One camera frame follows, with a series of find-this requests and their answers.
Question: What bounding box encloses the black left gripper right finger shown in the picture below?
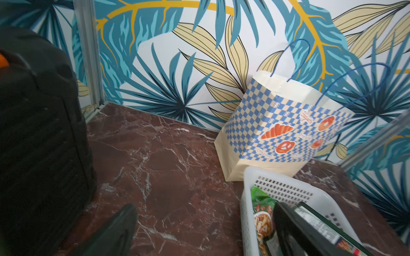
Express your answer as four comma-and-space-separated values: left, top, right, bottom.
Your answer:
273, 203, 353, 256

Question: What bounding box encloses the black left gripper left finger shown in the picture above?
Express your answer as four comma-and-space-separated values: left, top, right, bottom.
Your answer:
71, 204, 138, 256

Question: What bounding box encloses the dark green condiment packet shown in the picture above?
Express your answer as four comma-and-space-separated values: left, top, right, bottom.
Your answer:
294, 202, 373, 256

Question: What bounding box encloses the blue checkered paper bag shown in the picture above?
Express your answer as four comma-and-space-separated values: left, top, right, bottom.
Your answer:
215, 70, 354, 181

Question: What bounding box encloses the green noodle condiment packet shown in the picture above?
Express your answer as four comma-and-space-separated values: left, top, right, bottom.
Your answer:
251, 186, 278, 256

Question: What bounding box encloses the white plastic basket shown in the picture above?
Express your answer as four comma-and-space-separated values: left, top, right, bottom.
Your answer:
240, 166, 361, 256

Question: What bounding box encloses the black tool case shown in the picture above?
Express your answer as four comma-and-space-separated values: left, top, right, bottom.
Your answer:
1, 26, 96, 256

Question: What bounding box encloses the right aluminium corner post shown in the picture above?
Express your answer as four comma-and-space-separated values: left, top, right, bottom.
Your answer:
338, 109, 410, 171

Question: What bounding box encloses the aluminium corner post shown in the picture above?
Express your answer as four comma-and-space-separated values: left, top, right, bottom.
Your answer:
73, 0, 106, 123
338, 109, 410, 171

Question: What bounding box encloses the left aluminium corner post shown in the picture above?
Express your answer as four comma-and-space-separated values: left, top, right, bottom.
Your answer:
73, 0, 106, 123

